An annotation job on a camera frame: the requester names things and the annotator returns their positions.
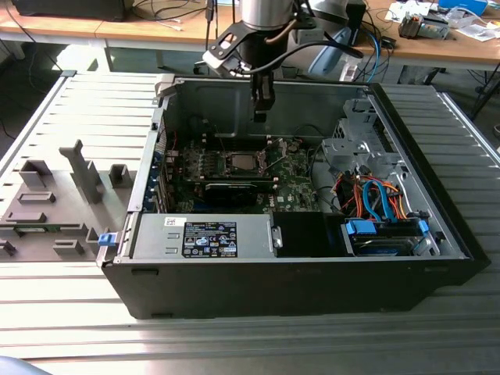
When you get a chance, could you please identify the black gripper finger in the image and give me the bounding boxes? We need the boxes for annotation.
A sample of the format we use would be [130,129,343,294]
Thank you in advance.
[250,75,277,123]

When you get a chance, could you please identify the silver CPU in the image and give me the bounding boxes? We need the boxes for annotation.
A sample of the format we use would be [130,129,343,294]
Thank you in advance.
[233,155,258,170]

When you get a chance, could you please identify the metal locking lever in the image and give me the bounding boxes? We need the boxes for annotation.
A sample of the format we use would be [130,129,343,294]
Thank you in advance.
[210,121,227,154]

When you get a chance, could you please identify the CPU socket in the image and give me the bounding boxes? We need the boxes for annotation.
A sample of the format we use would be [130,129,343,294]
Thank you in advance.
[222,150,270,175]

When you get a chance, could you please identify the metal CPU cooler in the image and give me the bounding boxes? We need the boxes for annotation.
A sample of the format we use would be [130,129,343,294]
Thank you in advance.
[398,11,423,39]

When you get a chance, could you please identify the office chair base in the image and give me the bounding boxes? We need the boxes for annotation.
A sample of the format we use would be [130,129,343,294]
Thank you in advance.
[193,56,220,76]

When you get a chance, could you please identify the green motherboard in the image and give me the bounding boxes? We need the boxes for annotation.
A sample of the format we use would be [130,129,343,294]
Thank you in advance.
[163,134,331,215]

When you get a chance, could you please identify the black speaker box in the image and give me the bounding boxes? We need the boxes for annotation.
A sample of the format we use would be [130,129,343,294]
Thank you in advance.
[347,0,367,47]

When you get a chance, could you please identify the black graphics card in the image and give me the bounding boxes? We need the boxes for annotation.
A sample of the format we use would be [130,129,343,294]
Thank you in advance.
[202,181,261,208]

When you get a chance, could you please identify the grey disk bay cage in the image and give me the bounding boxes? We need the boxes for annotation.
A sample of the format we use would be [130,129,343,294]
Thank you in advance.
[320,97,409,180]

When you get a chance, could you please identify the wooden desk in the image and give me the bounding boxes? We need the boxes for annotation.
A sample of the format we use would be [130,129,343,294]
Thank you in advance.
[95,0,500,71]
[0,0,105,42]

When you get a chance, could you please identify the black plastic shroud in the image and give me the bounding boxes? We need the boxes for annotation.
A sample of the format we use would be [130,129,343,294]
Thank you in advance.
[272,212,347,259]

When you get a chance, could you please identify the white paper sheets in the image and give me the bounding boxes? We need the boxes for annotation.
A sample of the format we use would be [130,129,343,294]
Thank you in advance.
[448,21,500,42]
[384,2,430,23]

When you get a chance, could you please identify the hard disk in blue carrier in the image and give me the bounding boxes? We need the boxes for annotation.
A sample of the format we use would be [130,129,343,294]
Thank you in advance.
[340,218,430,258]

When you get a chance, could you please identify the grey power supply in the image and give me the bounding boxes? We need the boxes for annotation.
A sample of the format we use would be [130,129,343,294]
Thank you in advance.
[131,213,273,261]

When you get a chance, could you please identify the grey drive unit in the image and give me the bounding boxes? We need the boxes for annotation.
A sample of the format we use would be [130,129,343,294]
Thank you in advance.
[420,15,450,40]

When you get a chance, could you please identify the black flat device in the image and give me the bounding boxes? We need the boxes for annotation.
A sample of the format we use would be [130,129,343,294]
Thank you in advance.
[11,0,128,21]

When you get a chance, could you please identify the black PC case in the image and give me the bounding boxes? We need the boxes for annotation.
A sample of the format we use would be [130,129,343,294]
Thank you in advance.
[100,76,491,320]

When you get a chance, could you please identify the blue box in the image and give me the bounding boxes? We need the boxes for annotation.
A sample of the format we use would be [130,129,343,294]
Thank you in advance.
[437,0,489,15]

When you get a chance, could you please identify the grey parts rack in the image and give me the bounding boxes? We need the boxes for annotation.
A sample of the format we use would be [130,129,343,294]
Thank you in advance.
[0,138,136,263]

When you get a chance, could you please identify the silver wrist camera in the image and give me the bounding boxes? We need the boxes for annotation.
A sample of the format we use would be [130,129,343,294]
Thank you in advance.
[202,22,251,78]

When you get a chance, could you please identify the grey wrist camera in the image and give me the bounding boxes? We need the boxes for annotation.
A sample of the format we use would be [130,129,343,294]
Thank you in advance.
[295,27,326,47]

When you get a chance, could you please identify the black camera cable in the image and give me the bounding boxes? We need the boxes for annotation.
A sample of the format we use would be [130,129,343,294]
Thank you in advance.
[241,41,365,76]

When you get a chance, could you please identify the blue wire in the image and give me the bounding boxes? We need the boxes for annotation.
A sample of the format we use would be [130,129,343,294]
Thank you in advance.
[362,180,396,223]

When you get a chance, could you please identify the orange wire bundle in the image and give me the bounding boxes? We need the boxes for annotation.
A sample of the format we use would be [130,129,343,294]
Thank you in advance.
[335,173,413,220]

